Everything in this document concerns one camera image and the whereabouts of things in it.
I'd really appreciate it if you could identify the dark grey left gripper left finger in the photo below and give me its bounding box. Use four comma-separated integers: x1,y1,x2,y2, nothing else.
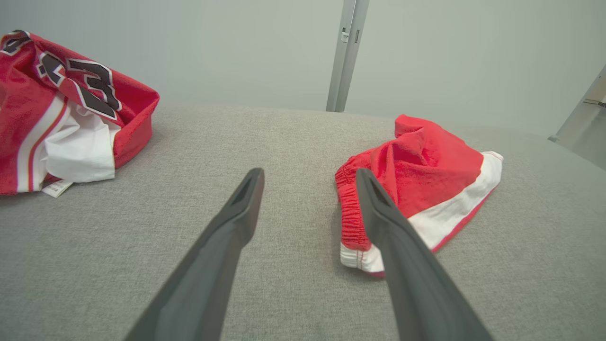
124,168,265,341

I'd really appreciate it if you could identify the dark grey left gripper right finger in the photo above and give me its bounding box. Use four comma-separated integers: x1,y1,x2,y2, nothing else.
356,168,493,341

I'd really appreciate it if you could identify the red shorts white hem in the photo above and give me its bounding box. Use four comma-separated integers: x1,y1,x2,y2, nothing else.
335,114,504,278

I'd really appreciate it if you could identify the red basketball jersey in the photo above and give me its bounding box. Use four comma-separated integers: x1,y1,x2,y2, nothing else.
0,29,160,198

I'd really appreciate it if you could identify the grey metal partition post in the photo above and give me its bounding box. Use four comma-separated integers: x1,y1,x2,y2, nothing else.
326,0,370,113

